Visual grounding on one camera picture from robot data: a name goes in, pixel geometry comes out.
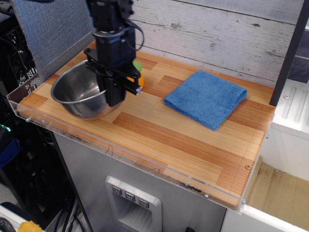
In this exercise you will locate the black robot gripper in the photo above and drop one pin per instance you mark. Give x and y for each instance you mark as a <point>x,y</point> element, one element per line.
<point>112,59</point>

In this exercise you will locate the stainless steel pot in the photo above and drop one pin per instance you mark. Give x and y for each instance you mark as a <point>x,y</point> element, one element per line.
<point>77,90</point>

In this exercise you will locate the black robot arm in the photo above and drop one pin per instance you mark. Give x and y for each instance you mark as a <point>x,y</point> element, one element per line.
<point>111,15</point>

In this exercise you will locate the blue folded napkin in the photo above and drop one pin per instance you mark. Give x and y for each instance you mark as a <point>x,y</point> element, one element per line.
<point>206,99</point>

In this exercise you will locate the blue fabric panel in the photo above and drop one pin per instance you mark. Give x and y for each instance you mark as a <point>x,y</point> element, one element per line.
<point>55,31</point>

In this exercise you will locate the silver toy fridge cabinet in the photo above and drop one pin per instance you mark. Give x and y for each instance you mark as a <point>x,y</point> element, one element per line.
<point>118,197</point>

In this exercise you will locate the clear acrylic table guard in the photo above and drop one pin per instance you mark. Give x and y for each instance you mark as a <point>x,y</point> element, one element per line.
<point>146,133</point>

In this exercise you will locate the yellow object at corner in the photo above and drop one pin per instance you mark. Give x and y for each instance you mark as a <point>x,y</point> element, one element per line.
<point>29,226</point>

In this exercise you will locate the white plastic sink unit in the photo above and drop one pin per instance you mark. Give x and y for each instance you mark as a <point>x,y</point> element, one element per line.
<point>278,199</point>

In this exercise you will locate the black right frame post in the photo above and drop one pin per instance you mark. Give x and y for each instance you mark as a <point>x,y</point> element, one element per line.
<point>291,52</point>

